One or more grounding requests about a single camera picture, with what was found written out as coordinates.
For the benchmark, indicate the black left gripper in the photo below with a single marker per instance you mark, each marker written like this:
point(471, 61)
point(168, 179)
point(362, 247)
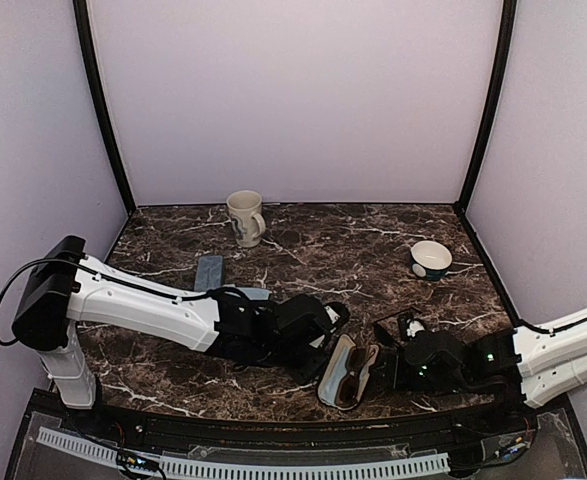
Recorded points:
point(306, 374)

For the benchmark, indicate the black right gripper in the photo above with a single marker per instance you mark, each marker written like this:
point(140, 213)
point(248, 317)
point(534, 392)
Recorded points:
point(400, 382)

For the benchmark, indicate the black hard glasses case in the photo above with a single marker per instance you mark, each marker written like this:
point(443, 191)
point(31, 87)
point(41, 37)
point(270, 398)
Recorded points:
point(345, 340)

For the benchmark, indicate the brown tortoiseshell sunglasses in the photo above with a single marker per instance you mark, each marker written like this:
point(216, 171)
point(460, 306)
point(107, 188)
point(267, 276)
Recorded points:
point(348, 387)

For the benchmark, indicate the light blue cleaning cloth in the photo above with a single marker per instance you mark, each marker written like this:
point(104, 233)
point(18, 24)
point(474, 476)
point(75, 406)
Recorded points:
point(250, 293)
point(335, 372)

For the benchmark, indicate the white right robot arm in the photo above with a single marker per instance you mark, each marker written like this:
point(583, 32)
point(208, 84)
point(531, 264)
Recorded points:
point(529, 364)

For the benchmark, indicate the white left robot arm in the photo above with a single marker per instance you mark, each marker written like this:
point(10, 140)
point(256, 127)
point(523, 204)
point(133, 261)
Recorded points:
point(68, 286)

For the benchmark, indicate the white and green bowl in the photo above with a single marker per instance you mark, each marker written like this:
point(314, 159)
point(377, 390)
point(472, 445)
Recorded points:
point(430, 260)

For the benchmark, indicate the blue textured glasses case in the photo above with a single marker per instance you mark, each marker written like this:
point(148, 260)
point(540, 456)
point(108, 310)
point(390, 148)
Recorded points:
point(209, 273)

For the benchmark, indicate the cream ceramic mug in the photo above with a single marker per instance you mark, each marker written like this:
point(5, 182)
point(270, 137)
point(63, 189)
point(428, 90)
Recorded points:
point(244, 209)

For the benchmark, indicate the black frame sunglasses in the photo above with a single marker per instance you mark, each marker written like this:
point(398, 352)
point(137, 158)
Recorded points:
point(388, 325)

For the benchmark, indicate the white slotted cable duct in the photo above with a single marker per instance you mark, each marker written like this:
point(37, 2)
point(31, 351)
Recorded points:
point(173, 466)

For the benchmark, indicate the right black frame post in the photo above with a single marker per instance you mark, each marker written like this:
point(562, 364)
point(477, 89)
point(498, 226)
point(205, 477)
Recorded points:
point(498, 71)

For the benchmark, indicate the black frame post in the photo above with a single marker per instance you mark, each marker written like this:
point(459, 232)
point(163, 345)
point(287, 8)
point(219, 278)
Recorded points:
point(99, 101)
point(498, 71)

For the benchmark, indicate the left black frame post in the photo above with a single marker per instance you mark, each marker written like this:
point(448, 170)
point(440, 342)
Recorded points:
point(99, 101)

